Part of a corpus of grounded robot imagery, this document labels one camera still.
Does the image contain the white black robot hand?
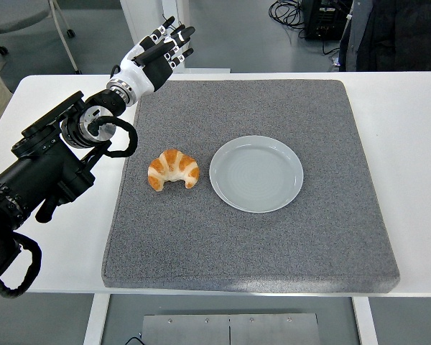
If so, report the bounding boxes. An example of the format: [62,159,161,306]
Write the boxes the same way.
[118,16,197,96]

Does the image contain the orange croissant bread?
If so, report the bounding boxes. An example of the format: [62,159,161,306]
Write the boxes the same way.
[147,149,200,193]

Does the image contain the grey round plate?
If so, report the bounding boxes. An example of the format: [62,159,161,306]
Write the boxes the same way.
[208,135,305,213]

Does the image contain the grey metal plate with screws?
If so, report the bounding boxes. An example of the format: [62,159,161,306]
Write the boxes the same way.
[142,313,323,345]

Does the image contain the white cabinet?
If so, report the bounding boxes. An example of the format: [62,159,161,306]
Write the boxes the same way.
[120,0,191,55]

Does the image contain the grey chair with casters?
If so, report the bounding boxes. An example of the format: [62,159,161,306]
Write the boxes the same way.
[0,0,83,75]

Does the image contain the black electronics box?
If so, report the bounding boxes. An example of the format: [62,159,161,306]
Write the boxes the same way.
[300,0,355,41]

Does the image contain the grey speckled mat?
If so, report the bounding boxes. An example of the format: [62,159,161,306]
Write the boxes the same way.
[101,79,401,294]

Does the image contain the white table leg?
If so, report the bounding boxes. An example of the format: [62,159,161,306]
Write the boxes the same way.
[83,293,111,345]
[351,296,380,345]

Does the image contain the black cable coil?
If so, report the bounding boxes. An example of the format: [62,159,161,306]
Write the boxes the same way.
[268,0,310,39]

